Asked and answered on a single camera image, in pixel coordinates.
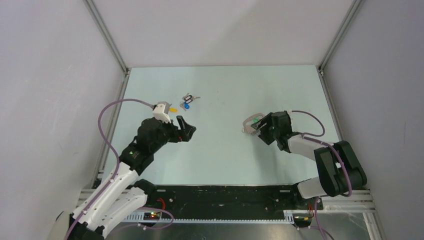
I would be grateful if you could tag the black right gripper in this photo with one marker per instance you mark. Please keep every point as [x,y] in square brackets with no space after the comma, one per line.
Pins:
[264,136]

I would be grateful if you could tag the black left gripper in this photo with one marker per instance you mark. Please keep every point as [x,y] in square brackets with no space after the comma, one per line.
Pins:
[180,135]

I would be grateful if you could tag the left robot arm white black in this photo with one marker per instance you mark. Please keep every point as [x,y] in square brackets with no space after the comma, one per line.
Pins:
[122,192]

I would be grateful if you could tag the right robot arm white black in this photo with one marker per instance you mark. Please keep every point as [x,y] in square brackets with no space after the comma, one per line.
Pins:
[339,170]

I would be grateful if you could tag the blue tagged key on table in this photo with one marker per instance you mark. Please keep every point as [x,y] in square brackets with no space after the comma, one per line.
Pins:
[184,106]

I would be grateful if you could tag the yellow tagged key on table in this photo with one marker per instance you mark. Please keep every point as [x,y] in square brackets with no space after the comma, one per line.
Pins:
[173,110]

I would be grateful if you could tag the black tagged key on table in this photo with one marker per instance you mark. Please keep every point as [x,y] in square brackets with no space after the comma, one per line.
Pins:
[188,98]

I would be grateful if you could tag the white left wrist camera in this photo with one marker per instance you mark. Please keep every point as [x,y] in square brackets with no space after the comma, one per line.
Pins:
[160,112]

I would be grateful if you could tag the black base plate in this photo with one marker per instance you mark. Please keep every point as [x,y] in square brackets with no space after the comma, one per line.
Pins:
[227,202]

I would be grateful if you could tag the aluminium frame rail front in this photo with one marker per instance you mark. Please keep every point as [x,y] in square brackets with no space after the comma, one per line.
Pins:
[360,201]

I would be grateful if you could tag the left aluminium corner post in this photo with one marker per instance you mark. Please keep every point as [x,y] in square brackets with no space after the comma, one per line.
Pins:
[104,31]

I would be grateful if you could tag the aluminium corner post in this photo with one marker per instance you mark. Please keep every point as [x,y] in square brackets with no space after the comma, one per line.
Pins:
[340,34]
[104,31]

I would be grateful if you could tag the right aluminium corner post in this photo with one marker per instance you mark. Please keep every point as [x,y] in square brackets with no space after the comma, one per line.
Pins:
[340,34]

